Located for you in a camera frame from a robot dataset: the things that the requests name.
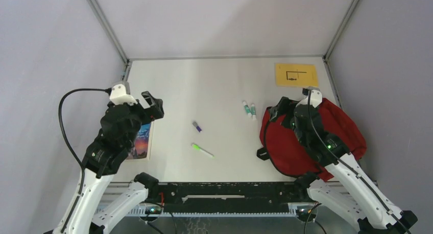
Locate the Jane Eyre book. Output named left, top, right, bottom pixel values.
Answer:
left=126, top=122, right=154, bottom=160

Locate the red student backpack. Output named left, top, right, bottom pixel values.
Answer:
left=257, top=98, right=367, bottom=181

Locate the green highlighter pen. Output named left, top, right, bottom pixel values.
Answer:
left=191, top=144, right=214, bottom=158

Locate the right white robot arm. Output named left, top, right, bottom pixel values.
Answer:
left=257, top=97, right=418, bottom=233

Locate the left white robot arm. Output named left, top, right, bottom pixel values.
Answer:
left=49, top=89, right=164, bottom=233

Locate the teal white tube right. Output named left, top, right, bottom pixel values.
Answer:
left=251, top=104, right=257, bottom=121

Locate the teal white tube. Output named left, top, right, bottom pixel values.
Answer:
left=242, top=101, right=252, bottom=118
left=251, top=104, right=257, bottom=121

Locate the teal white tube left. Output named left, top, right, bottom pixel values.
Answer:
left=242, top=101, right=252, bottom=118

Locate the purple glue stick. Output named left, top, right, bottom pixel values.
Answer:
left=192, top=121, right=202, bottom=132

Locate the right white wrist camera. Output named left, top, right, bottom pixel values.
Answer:
left=297, top=86, right=323, bottom=108

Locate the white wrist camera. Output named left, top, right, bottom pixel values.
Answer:
left=109, top=81, right=138, bottom=106
left=297, top=86, right=323, bottom=108

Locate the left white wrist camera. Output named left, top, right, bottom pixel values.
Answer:
left=109, top=81, right=138, bottom=106

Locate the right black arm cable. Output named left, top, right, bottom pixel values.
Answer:
left=306, top=88, right=412, bottom=234

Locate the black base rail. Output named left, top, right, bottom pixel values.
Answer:
left=146, top=182, right=313, bottom=215

